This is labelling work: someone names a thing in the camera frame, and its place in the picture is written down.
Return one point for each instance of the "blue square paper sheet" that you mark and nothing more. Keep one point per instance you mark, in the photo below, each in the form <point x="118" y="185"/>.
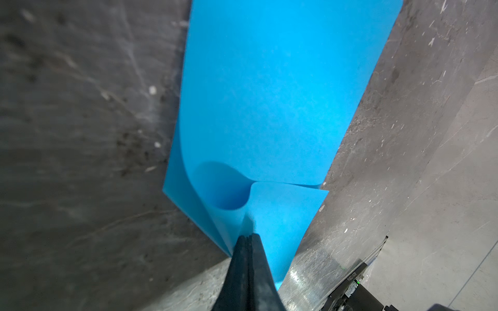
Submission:
<point x="269" y="89"/>

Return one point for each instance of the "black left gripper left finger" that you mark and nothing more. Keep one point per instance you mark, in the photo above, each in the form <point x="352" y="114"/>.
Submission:
<point x="234" y="293"/>

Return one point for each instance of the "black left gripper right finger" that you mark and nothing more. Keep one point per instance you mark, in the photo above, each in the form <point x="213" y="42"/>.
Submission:
<point x="262" y="293"/>

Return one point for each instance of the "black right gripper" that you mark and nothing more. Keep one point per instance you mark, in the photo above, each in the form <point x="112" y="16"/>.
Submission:
<point x="351" y="294"/>

